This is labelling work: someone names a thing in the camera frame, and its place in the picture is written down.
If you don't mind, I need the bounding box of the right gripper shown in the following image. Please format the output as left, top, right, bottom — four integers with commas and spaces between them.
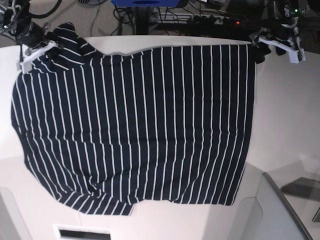
17, 21, 51, 49

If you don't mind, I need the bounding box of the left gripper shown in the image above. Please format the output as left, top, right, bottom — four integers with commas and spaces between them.
259, 22, 298, 55

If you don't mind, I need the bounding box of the navy white striped t-shirt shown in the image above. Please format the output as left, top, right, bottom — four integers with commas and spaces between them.
11, 23, 256, 216

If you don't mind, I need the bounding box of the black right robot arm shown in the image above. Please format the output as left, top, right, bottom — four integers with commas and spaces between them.
0, 0, 62, 49

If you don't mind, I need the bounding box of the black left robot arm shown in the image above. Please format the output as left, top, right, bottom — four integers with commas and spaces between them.
259, 0, 320, 54

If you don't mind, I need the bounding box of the blue box on stand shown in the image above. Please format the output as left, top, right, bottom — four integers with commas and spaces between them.
111, 0, 180, 7

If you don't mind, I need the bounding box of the black power strip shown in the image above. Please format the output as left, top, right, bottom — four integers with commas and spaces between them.
149, 13, 242, 26

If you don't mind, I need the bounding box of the grey monitor edge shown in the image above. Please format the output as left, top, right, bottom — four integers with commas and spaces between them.
263, 173, 313, 240

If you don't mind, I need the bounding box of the black table leg post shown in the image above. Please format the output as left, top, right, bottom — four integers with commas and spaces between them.
133, 6, 153, 35

